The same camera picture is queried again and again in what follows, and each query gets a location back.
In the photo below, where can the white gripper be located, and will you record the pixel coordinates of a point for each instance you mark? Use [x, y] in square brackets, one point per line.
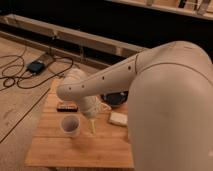
[90, 108]

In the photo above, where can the black eraser block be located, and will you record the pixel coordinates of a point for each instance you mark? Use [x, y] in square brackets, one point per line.
[67, 108]

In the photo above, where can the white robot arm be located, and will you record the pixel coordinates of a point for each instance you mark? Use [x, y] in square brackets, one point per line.
[170, 105]

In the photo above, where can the white sponge block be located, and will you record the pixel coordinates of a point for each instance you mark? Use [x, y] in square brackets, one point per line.
[118, 119]

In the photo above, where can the wooden table board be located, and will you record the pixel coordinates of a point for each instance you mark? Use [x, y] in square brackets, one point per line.
[50, 147]

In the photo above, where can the dark blue bowl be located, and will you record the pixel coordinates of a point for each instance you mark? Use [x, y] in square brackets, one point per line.
[115, 99]

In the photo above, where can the black power adapter box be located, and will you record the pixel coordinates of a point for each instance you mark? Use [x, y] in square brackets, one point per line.
[35, 67]

